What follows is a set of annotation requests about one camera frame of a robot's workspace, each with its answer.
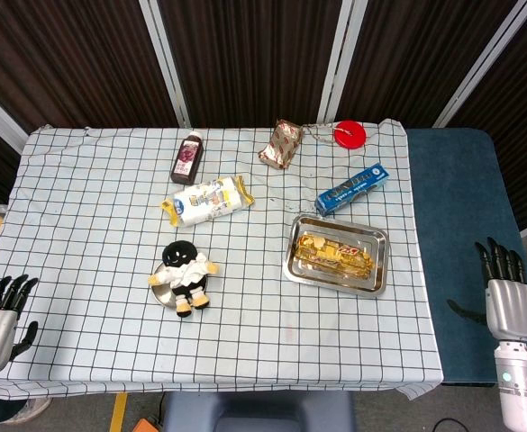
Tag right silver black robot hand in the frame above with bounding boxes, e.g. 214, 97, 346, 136
446, 237, 527, 344

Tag gold biscuit package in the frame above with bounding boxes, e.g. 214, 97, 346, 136
293, 233, 375, 278

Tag black plush toy white shirt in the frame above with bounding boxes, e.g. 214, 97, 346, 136
148, 239, 221, 320

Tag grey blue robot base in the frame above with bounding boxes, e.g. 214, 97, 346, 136
161, 390, 357, 432

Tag white checkered tablecloth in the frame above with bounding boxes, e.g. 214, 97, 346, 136
0, 119, 444, 401

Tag round steel plate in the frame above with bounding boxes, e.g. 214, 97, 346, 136
152, 262, 209, 310

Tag rectangular steel tray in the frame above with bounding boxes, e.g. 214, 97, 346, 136
282, 214, 390, 299

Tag brown slatted screen panel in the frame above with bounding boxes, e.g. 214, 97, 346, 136
0, 0, 187, 134
157, 0, 350, 129
447, 0, 527, 230
337, 0, 521, 127

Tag blue cookie box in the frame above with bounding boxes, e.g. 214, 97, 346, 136
313, 162, 390, 216

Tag red round disc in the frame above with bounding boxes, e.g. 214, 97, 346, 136
332, 120, 368, 150

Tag white yellow snack pack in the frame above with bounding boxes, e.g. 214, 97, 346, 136
161, 175, 256, 229

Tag dark juice bottle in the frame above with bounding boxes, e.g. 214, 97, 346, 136
169, 130, 204, 186

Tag brown crumpled snack bag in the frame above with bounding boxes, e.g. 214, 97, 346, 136
258, 119, 303, 170

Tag beige string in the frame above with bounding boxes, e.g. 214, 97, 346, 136
301, 121, 354, 144

